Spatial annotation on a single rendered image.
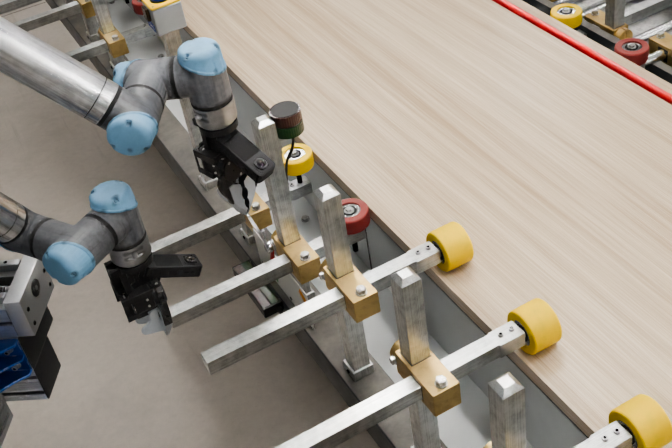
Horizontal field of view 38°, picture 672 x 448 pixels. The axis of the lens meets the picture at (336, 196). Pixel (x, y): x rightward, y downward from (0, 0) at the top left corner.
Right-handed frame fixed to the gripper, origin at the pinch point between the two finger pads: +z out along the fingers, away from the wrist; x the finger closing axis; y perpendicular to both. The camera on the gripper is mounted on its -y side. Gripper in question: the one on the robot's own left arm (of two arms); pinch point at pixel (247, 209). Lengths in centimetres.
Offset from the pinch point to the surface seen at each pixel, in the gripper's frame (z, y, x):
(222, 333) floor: 101, 69, -29
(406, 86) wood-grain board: 11, 11, -62
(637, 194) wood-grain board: 11, -53, -53
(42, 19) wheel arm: 16, 141, -44
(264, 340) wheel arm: 5.9, -22.0, 19.2
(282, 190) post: 0.4, -1.4, -8.3
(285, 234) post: 11.0, -0.9, -6.9
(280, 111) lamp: -15.8, -1.2, -12.1
